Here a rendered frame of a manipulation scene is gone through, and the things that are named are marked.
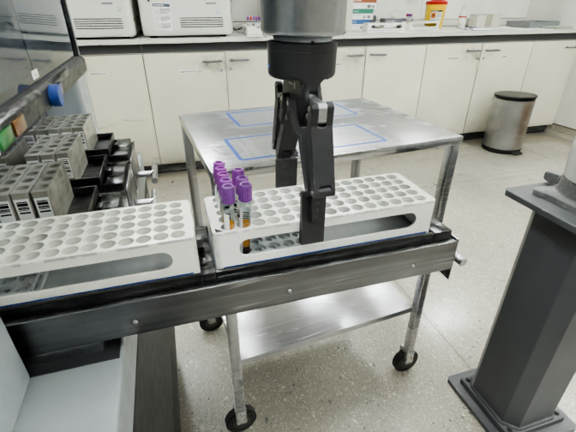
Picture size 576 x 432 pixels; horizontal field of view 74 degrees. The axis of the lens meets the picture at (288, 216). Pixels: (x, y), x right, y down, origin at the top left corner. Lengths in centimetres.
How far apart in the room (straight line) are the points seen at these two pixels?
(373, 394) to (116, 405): 102
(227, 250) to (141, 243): 10
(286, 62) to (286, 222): 18
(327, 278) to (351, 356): 98
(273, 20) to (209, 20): 234
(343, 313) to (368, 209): 73
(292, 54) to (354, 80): 266
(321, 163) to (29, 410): 39
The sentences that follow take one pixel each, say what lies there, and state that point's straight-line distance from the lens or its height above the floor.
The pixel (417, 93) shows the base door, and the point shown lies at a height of 46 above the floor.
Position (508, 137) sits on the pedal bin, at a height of 14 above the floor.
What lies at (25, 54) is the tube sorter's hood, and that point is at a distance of 64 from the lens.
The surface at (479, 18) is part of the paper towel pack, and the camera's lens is 421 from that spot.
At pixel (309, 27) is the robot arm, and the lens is 41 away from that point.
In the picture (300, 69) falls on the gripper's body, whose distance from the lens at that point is 42.
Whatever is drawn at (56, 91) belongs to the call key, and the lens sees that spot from 64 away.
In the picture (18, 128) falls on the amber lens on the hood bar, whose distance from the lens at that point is 50.
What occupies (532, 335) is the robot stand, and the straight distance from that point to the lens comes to 117.
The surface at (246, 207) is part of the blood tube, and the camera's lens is 44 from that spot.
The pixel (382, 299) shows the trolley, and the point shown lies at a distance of 126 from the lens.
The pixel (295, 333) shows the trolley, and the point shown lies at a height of 28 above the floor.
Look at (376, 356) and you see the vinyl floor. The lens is 148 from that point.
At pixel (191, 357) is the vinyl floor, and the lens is 148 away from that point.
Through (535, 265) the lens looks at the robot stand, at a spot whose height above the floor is 54.
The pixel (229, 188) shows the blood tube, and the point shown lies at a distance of 42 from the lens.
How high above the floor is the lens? 109
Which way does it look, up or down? 29 degrees down
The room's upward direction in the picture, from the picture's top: straight up
